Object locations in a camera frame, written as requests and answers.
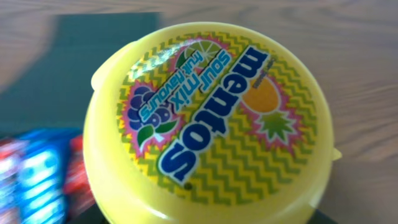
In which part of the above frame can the yellow round candy container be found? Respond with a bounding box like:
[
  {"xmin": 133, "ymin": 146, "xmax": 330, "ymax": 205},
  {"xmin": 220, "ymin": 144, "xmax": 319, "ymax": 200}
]
[{"xmin": 83, "ymin": 22, "xmax": 341, "ymax": 223}]

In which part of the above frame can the black gift box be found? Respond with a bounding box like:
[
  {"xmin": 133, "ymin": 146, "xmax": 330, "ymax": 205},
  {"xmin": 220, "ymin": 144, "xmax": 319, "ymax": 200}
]
[{"xmin": 1, "ymin": 12, "xmax": 160, "ymax": 136}]

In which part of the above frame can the red Hacks candy bag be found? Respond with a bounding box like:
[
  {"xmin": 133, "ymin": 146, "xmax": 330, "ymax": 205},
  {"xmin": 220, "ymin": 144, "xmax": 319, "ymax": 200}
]
[{"xmin": 63, "ymin": 135, "xmax": 95, "ymax": 219}]

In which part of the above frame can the blue Oreo cookie pack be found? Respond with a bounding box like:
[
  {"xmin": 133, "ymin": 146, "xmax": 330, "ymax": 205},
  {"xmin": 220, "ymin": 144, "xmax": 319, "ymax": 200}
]
[{"xmin": 17, "ymin": 128, "xmax": 81, "ymax": 223}]

